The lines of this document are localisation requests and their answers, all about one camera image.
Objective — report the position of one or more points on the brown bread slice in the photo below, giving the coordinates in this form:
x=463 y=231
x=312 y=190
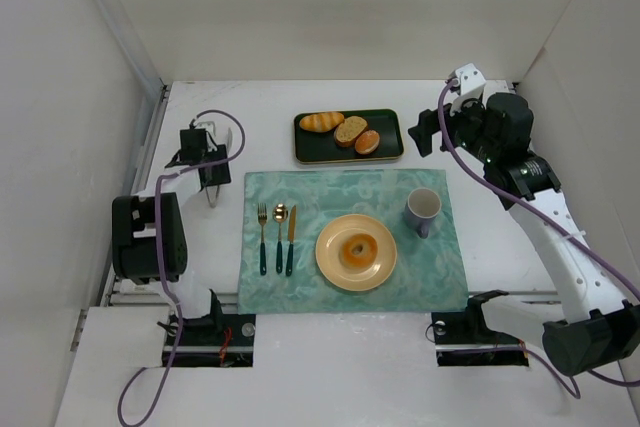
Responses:
x=346 y=133

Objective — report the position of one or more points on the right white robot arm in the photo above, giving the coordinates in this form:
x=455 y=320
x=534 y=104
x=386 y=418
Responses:
x=597 y=319

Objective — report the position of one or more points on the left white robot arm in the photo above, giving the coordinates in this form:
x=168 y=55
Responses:
x=149 y=246

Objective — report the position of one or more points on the cream filled sesame bun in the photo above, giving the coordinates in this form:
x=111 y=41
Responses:
x=367 y=142

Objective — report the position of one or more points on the gold fork green handle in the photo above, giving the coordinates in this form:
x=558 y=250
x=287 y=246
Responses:
x=262 y=219

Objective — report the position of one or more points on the striped long bread roll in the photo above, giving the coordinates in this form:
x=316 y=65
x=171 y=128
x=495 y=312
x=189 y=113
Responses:
x=321 y=122

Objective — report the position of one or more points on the gold spoon green handle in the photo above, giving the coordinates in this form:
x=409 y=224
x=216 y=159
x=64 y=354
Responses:
x=280 y=215

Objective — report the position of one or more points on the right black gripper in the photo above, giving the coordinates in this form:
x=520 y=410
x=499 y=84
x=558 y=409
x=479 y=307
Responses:
x=426 y=129

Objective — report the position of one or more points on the teal patterned placemat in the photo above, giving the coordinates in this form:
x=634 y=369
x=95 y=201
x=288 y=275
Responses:
x=429 y=274

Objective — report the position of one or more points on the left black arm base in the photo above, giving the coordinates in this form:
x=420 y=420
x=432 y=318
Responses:
x=223 y=338

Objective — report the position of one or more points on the beige round plate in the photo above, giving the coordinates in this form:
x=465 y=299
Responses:
x=356 y=253

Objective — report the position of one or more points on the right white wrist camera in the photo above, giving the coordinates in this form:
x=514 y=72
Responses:
x=468 y=84

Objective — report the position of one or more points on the dark green serving tray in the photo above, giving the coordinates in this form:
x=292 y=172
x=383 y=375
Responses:
x=321 y=148

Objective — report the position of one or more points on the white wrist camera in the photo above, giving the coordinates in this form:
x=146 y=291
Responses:
x=202 y=123
x=468 y=84

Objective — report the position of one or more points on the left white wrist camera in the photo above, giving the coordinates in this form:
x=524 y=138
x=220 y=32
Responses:
x=202 y=123

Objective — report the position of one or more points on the gold knife green handle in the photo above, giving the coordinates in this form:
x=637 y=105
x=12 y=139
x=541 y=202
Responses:
x=291 y=236

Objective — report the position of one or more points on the purple ceramic mug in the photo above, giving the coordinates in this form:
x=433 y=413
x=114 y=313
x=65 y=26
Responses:
x=422 y=207

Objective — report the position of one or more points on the aluminium frame rail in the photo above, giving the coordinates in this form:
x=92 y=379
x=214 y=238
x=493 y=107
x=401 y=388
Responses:
x=138 y=175

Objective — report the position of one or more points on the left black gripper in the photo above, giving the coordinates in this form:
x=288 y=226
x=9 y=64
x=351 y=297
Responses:
x=214 y=173

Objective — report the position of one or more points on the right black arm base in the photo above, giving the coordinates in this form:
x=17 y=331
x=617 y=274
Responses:
x=462 y=338

